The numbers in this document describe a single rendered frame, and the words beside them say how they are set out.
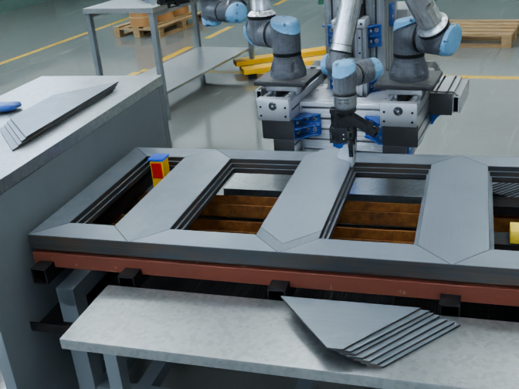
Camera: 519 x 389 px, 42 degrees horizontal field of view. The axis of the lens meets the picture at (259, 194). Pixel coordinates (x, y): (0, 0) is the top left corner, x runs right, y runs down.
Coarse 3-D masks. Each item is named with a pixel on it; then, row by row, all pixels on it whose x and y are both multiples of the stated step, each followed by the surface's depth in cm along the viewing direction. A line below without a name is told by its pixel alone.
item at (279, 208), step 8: (272, 208) 207; (280, 208) 206; (288, 208) 206; (296, 208) 205; (304, 208) 205; (312, 208) 205; (320, 208) 204; (328, 208) 204; (312, 216) 200; (320, 216) 199
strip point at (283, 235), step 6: (264, 228) 195; (270, 228) 195; (276, 228) 194; (282, 228) 194; (288, 228) 194; (294, 228) 194; (300, 228) 193; (270, 234) 192; (276, 234) 191; (282, 234) 191; (288, 234) 191; (294, 234) 191; (300, 234) 190; (306, 234) 190; (282, 240) 188; (288, 240) 188
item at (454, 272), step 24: (144, 168) 256; (240, 168) 248; (264, 168) 246; (288, 168) 243; (360, 168) 235; (384, 168) 233; (408, 168) 231; (504, 168) 221; (120, 192) 237; (216, 192) 232; (96, 216) 222; (192, 216) 214; (336, 216) 206; (48, 240) 203; (72, 240) 201; (96, 240) 198; (264, 240) 189; (312, 240) 187; (240, 264) 187; (264, 264) 185; (288, 264) 183; (312, 264) 181; (336, 264) 179; (360, 264) 176; (384, 264) 174; (408, 264) 173; (432, 264) 171
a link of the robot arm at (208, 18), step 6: (204, 0) 259; (210, 0) 259; (216, 0) 260; (204, 6) 260; (210, 6) 258; (204, 12) 261; (210, 12) 258; (204, 18) 262; (210, 18) 261; (204, 24) 264; (210, 24) 262; (216, 24) 263
